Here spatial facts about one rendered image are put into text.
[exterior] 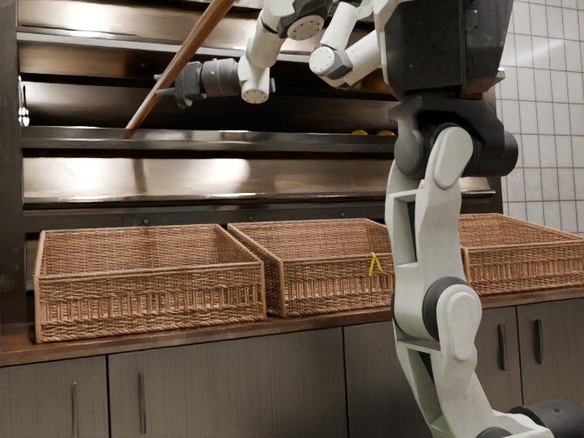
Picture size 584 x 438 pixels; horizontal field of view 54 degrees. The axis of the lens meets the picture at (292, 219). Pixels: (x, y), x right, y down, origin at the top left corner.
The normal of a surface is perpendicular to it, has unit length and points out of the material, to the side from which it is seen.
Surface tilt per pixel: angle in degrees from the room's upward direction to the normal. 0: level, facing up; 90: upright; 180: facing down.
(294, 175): 70
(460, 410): 90
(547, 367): 90
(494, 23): 90
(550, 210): 90
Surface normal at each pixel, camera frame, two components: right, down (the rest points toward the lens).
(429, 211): 0.47, 0.36
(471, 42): -0.20, 0.00
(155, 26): 0.34, -0.40
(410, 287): -0.91, -0.11
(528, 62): 0.38, -0.05
